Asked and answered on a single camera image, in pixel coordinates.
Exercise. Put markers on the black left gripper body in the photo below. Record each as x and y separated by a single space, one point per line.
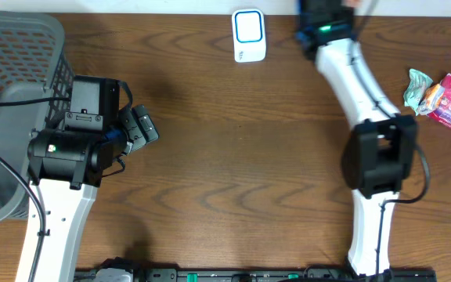
140 124

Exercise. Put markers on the green white snack packet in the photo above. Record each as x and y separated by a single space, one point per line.
419 83

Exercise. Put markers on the white barcode scanner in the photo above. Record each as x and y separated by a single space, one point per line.
249 37

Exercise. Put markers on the small orange box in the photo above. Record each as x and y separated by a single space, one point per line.
432 99

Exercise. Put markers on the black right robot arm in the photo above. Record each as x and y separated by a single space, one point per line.
378 155

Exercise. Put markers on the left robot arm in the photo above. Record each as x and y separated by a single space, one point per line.
67 166

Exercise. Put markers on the grey plastic mesh basket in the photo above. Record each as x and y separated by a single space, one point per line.
35 84

